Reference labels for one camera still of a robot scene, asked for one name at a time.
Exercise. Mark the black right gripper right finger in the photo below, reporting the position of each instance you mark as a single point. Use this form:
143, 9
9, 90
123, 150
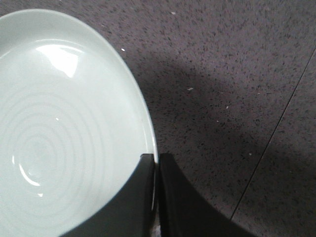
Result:
183, 212

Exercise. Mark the light green round plate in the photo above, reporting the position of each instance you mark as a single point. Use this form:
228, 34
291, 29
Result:
73, 123

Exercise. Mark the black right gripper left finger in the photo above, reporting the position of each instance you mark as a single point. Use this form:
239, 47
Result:
130, 212

